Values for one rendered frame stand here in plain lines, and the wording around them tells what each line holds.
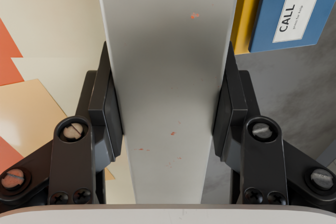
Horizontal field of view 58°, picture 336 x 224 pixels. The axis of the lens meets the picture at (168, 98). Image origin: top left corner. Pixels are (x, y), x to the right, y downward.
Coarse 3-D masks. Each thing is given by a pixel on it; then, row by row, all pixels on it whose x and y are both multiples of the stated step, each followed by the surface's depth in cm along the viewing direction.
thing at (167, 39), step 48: (144, 0) 8; (192, 0) 8; (144, 48) 9; (192, 48) 9; (144, 96) 11; (192, 96) 11; (144, 144) 13; (192, 144) 13; (144, 192) 16; (192, 192) 16
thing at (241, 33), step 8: (240, 0) 38; (248, 0) 37; (256, 0) 37; (240, 8) 38; (248, 8) 38; (256, 8) 38; (240, 16) 39; (248, 16) 39; (232, 24) 42; (240, 24) 39; (248, 24) 40; (232, 32) 42; (240, 32) 40; (248, 32) 41; (232, 40) 42; (240, 40) 41; (248, 40) 42; (240, 48) 42
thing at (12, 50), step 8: (0, 24) 13; (0, 32) 13; (8, 32) 13; (0, 40) 13; (8, 40) 13; (0, 48) 14; (8, 48) 14; (16, 48) 14; (0, 56) 14; (8, 56) 14; (16, 56) 14
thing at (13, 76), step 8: (0, 64) 14; (8, 64) 14; (0, 72) 15; (8, 72) 15; (16, 72) 15; (0, 80) 15; (8, 80) 15; (16, 80) 15; (0, 136) 19; (0, 144) 19; (8, 144) 19; (0, 152) 20; (8, 152) 20; (16, 152) 20; (0, 160) 21; (8, 160) 21; (16, 160) 21; (0, 168) 21
